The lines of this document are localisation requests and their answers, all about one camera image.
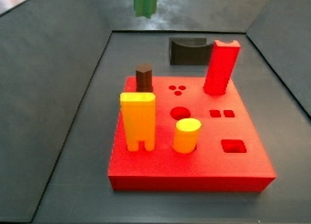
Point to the yellow cylinder peg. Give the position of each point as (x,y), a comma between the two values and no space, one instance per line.
(186,135)

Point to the black curved fixture block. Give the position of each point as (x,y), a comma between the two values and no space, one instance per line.
(190,51)

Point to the tall red peg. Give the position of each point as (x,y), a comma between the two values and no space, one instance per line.
(222,64)

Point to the large yellow oblong peg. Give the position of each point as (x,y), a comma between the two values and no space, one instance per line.
(138,107)

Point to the brown hexagonal peg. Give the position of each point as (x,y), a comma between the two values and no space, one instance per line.
(145,78)

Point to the red peg board base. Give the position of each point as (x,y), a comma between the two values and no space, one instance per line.
(229,162)

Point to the green star prism bar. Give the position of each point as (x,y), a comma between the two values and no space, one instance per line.
(145,7)

